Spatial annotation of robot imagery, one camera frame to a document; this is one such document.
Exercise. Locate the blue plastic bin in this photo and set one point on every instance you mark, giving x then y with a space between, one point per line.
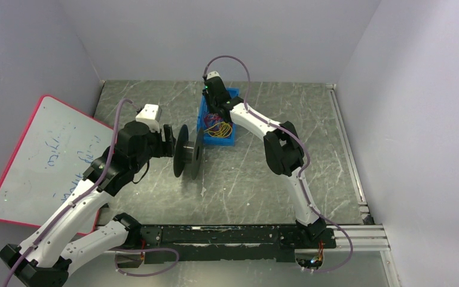
216 132

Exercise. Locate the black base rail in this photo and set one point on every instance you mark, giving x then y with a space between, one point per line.
281 242

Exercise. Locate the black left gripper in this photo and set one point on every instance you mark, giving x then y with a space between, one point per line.
168 140

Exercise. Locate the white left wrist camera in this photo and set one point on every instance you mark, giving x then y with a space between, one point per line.
150 115

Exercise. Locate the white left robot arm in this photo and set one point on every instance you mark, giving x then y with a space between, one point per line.
49 256

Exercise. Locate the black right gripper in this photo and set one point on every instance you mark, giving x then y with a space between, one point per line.
217 105

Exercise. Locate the black cable spool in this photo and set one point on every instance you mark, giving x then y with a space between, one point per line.
188 152

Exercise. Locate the pink framed whiteboard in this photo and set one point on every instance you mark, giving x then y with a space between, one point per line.
58 144

